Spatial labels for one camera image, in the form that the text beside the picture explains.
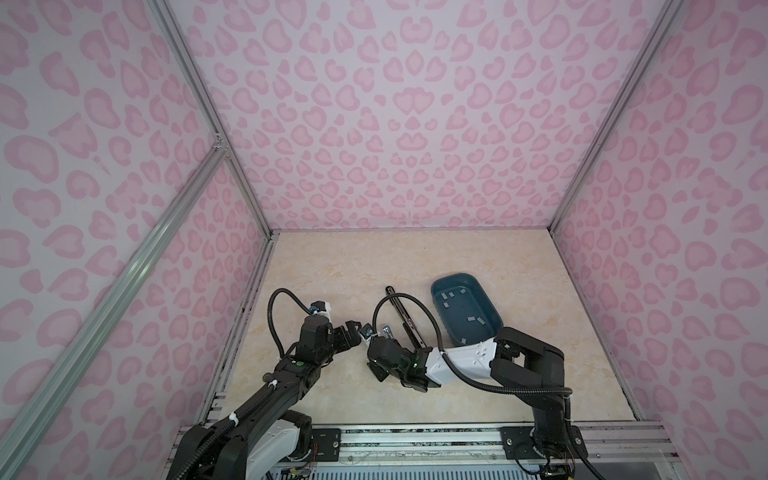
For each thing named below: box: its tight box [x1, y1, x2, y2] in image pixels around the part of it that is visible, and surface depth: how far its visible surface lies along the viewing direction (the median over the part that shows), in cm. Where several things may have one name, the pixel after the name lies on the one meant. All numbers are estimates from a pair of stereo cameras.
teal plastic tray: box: [431, 273, 504, 347], surface depth 100 cm
